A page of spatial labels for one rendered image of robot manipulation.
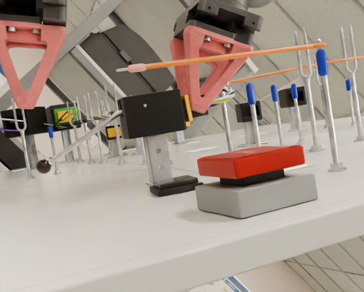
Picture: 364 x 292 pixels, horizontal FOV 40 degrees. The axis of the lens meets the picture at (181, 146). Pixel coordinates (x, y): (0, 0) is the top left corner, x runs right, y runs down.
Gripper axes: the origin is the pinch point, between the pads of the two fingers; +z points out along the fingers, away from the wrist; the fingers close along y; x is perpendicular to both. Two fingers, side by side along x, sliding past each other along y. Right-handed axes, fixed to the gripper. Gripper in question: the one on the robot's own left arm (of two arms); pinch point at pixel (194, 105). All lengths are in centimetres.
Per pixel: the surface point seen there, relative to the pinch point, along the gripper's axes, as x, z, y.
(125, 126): 6.3, 4.0, -1.0
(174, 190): 1.9, 8.5, -8.2
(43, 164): 12.8, 9.4, -0.8
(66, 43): 16, -20, 99
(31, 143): 17, 9, 73
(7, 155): 23, 15, 101
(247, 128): -17.7, -2.9, 29.6
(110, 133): 0, 2, 65
